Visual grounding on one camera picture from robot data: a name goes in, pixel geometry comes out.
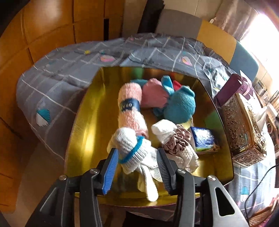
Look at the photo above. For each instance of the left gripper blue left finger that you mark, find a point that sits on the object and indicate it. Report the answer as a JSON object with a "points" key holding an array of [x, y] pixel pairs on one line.
{"points": [[107, 172]]}

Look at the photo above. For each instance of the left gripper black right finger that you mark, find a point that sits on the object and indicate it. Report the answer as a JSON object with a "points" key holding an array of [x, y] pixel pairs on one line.
{"points": [[167, 170]]}

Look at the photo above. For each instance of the white knit glove blue cuff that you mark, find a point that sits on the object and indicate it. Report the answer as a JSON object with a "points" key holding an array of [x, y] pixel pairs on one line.
{"points": [[137, 154]]}

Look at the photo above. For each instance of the mauve satin scrunchie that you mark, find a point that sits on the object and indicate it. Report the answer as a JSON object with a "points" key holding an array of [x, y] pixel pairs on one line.
{"points": [[178, 142]]}

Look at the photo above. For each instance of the blue tissue packet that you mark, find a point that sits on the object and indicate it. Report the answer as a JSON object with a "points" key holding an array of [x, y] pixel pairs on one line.
{"points": [[204, 140]]}

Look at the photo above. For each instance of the gold storage box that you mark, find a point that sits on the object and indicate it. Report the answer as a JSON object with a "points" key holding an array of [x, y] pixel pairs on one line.
{"points": [[97, 120]]}

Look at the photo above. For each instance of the pink rolled towel blue band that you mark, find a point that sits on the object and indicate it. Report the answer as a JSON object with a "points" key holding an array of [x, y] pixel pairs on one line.
{"points": [[129, 100]]}

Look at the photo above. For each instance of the blue plush toy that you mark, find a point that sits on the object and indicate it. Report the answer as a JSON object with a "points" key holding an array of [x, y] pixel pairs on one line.
{"points": [[180, 105]]}

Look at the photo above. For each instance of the pink plush piece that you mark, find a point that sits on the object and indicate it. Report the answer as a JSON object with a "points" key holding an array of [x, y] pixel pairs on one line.
{"points": [[153, 94]]}

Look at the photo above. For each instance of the red plush piece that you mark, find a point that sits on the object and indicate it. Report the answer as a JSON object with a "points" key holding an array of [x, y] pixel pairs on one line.
{"points": [[176, 85]]}

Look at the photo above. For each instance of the grey patterned bed quilt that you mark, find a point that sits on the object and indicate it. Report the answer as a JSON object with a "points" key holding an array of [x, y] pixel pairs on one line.
{"points": [[50, 93]]}

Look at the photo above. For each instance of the purple carton box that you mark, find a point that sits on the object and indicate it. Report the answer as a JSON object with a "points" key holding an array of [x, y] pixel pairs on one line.
{"points": [[236, 84]]}

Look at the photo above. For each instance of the grey yellow blue headboard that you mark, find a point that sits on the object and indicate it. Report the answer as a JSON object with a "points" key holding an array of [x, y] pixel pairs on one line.
{"points": [[177, 23]]}

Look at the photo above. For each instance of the black rolled mat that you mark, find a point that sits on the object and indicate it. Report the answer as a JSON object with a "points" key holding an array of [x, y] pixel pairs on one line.
{"points": [[150, 16]]}

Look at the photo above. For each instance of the pink beige curtain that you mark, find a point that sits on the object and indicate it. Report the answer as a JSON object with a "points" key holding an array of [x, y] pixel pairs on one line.
{"points": [[235, 18]]}

